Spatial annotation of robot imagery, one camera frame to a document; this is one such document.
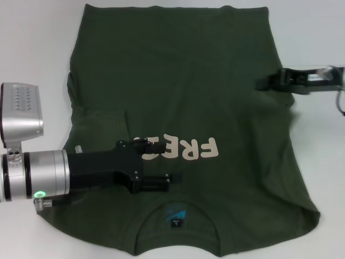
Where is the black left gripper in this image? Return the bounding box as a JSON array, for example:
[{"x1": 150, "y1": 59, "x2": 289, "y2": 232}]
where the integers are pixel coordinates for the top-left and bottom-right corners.
[{"x1": 67, "y1": 139, "x2": 183, "y2": 195}]

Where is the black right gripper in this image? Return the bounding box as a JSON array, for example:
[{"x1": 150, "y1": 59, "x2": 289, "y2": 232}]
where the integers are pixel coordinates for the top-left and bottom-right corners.
[{"x1": 254, "y1": 66, "x2": 343, "y2": 95}]

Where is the dark green printed t-shirt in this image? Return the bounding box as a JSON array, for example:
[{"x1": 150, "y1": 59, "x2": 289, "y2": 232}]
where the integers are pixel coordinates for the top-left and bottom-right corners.
[{"x1": 36, "y1": 3, "x2": 321, "y2": 259}]

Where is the dark left arm cable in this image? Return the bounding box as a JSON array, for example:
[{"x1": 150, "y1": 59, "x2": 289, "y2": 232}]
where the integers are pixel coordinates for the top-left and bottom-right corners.
[{"x1": 33, "y1": 197, "x2": 56, "y2": 212}]

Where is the silver camera mounting bracket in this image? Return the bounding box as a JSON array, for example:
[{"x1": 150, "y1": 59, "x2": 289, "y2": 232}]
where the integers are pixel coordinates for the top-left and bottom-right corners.
[{"x1": 6, "y1": 142, "x2": 25, "y2": 163}]

